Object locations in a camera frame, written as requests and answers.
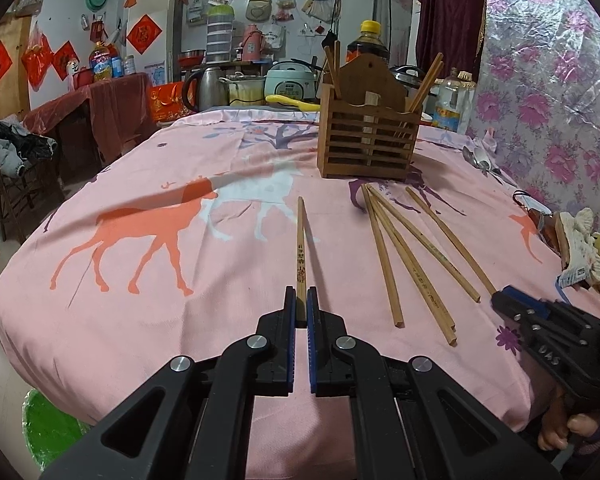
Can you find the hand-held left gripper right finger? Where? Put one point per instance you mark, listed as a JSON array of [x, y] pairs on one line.
[[312, 360]]

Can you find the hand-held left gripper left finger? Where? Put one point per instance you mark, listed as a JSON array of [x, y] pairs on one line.
[[291, 360]]

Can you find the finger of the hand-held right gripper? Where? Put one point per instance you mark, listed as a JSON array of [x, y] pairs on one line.
[[527, 297], [517, 315]]

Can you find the light bamboo chopstick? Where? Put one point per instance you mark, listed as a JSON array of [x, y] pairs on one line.
[[427, 247], [422, 290], [329, 67], [301, 260], [337, 65], [431, 82], [451, 240], [381, 255], [425, 80]]

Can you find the wooden slatted chopstick holder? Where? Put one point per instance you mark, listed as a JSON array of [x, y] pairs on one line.
[[365, 135]]

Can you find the person's right hand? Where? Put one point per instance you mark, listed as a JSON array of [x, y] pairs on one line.
[[555, 425]]

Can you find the white blue packet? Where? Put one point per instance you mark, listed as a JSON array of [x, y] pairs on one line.
[[572, 276]]

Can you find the brown pouch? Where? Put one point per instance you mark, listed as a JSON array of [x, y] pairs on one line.
[[547, 232]]

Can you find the white knitted glove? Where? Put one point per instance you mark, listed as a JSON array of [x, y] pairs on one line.
[[580, 240]]

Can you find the metal spoon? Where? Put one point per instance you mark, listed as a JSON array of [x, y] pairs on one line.
[[487, 166], [470, 156]]

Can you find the red white bowl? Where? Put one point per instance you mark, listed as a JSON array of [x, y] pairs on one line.
[[425, 119]]

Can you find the clear oil bottle yellow label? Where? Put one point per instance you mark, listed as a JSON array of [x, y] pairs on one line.
[[450, 102]]

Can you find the black silver pressure cooker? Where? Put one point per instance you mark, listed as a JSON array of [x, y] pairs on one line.
[[405, 76]]

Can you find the green plastic basin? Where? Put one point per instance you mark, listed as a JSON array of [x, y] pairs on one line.
[[45, 430]]

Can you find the steel cooking pot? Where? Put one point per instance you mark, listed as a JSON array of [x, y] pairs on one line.
[[242, 91]]

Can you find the light green rice cooker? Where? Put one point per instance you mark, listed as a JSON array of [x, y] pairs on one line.
[[290, 82]]

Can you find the orange red gift bag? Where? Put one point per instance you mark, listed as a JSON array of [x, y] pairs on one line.
[[167, 102]]

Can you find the steel electric kettle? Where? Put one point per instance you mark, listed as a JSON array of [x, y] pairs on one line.
[[205, 87]]

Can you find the dark sauce bottle yellow cap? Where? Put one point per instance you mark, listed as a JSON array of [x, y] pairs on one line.
[[367, 42]]

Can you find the wooden chair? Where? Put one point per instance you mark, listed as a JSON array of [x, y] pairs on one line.
[[25, 200]]

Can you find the side table with red cloth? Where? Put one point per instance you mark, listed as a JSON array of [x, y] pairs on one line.
[[105, 110]]

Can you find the red basin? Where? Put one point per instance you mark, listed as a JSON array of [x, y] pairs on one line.
[[192, 56]]

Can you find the pink thermos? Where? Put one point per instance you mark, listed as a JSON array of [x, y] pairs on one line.
[[252, 42]]

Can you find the white printed bag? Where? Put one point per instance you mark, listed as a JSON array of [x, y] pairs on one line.
[[275, 37]]

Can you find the stacked food carrier green lid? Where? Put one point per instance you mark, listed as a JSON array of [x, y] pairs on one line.
[[220, 32]]

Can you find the white refrigerator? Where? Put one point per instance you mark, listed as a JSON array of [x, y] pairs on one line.
[[172, 35]]

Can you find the pile of clothes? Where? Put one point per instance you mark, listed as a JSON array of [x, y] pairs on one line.
[[15, 145]]

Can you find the large cooking oil bottle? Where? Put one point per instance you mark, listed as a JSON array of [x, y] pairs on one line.
[[102, 62]]

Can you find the beige hanging bag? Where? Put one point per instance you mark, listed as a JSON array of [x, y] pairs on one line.
[[257, 5]]

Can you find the white hanging plastic bag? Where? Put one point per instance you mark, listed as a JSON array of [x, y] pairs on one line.
[[319, 0]]

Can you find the brown wooden door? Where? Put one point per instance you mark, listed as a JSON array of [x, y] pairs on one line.
[[15, 35]]

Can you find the floral plastic wall sheet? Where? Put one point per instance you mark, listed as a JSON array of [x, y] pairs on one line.
[[555, 85]]

